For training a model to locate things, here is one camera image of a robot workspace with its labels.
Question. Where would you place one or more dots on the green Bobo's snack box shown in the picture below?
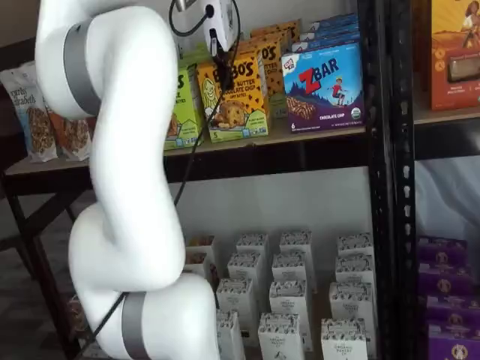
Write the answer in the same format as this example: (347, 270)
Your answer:
(185, 112)

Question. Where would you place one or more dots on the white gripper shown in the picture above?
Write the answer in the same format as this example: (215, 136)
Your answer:
(225, 18)

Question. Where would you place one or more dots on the purple snack box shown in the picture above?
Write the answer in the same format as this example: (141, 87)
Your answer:
(453, 343)
(453, 311)
(446, 279)
(442, 249)

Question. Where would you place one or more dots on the large orange cereal box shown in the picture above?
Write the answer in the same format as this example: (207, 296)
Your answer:
(453, 56)

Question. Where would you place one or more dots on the orange Bobo's chocolate chip box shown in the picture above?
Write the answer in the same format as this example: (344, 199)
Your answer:
(272, 71)
(240, 108)
(277, 32)

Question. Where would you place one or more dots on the wooden shelf board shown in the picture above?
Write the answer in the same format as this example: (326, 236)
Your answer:
(446, 114)
(300, 137)

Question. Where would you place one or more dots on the white patterned carton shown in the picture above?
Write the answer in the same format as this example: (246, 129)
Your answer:
(230, 337)
(288, 298)
(354, 268)
(350, 300)
(296, 242)
(234, 300)
(243, 266)
(252, 243)
(354, 243)
(279, 337)
(343, 339)
(290, 266)

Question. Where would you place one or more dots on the white carton colourful top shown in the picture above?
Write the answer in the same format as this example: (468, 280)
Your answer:
(195, 262)
(200, 245)

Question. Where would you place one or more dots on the purely elizabeth granola bag orange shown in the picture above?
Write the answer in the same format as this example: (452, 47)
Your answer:
(73, 138)

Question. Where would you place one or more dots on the blue ZBar box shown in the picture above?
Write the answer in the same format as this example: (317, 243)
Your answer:
(322, 90)
(330, 43)
(333, 32)
(337, 20)

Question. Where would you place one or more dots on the black metal shelf rack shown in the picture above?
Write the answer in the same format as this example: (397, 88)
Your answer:
(375, 150)
(403, 150)

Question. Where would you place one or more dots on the purely elizabeth granola bag blue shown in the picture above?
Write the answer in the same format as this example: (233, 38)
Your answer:
(30, 120)

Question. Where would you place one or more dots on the small green snack pack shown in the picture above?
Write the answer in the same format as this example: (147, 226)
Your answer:
(278, 107)

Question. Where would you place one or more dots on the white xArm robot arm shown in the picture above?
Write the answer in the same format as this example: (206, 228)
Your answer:
(127, 150)

